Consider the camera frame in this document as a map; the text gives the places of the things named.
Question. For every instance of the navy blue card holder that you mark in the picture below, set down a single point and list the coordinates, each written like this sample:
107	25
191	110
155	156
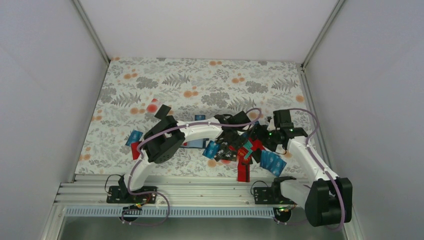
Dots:
195	144

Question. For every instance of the floral patterned table mat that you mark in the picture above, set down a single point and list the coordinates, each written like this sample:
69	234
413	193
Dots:
190	87

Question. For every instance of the red card pile right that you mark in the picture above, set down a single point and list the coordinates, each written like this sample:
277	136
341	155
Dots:
253	145

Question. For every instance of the aluminium rail frame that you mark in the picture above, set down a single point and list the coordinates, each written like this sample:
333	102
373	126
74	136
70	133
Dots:
179	191

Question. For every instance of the black visa card pile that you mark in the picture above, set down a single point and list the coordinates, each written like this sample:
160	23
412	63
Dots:
226	155

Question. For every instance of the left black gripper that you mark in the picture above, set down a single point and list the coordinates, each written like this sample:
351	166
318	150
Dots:
237	144

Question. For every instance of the red card left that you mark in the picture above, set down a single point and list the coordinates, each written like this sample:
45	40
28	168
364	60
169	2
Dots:
134	150

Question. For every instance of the blue card pile centre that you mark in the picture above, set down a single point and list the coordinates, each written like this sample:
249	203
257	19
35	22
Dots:
266	159

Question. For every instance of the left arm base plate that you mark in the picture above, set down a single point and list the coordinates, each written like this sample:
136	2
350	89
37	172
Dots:
118	196

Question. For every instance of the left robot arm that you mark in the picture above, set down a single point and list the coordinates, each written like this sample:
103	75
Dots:
162	142

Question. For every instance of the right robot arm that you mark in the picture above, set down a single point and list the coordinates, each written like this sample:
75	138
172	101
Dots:
326	199

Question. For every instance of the lone blue credit card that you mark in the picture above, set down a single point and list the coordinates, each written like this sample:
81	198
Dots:
199	117

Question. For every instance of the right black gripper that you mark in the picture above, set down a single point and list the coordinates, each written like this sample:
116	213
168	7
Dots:
260	136

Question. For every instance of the blue slotted cable duct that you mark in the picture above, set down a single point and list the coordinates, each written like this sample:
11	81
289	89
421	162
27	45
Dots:
173	212

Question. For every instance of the red card pile bottom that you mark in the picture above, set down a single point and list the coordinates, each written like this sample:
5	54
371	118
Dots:
243	172

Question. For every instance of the blue card pile right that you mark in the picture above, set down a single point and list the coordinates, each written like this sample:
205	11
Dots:
277	166

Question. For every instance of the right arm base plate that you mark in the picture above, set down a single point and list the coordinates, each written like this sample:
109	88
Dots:
269	196

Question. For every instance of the black card upper left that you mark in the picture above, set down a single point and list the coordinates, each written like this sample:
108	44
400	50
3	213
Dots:
162	112

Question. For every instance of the blue card pile left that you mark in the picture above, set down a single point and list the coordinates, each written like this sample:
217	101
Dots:
211	149

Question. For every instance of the blue card pile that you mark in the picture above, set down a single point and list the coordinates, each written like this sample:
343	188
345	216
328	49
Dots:
277	166
266	159
211	149

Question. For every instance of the red card pile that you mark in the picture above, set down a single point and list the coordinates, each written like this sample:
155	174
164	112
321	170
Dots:
253	145
243	172

